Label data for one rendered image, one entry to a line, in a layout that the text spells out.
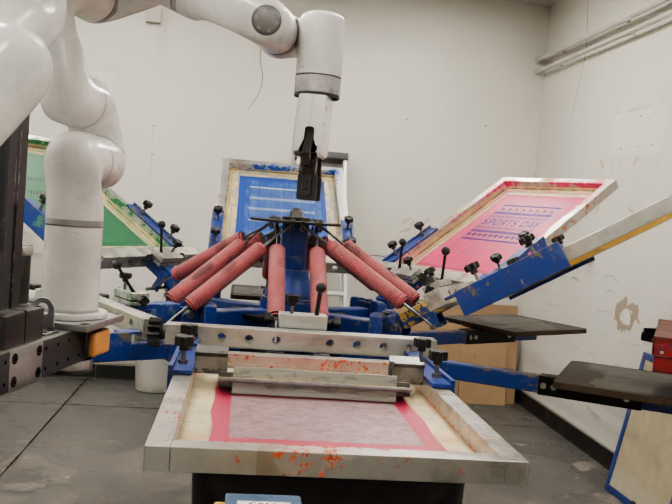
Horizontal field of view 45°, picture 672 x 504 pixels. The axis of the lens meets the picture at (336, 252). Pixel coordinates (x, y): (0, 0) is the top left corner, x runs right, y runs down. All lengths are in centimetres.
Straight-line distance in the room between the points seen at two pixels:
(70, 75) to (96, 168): 16
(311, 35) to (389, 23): 482
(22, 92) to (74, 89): 45
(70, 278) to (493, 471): 75
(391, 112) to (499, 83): 85
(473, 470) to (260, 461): 33
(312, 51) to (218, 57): 469
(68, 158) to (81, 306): 25
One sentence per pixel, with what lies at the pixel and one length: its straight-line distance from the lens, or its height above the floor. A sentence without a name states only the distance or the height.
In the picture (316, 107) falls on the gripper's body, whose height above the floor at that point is 151.
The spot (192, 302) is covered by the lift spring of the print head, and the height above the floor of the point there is 105.
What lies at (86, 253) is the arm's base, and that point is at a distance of 141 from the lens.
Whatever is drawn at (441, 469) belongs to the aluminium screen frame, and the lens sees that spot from 128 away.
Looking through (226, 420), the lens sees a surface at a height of 96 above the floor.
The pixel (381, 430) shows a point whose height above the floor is 96.
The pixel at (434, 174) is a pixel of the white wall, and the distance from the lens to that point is 607.
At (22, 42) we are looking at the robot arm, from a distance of 99.
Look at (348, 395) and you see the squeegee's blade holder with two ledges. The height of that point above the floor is 97.
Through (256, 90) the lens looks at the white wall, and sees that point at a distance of 596.
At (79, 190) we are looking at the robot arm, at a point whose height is 135.
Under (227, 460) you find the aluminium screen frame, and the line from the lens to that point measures 124.
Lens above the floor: 135
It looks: 3 degrees down
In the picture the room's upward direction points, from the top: 5 degrees clockwise
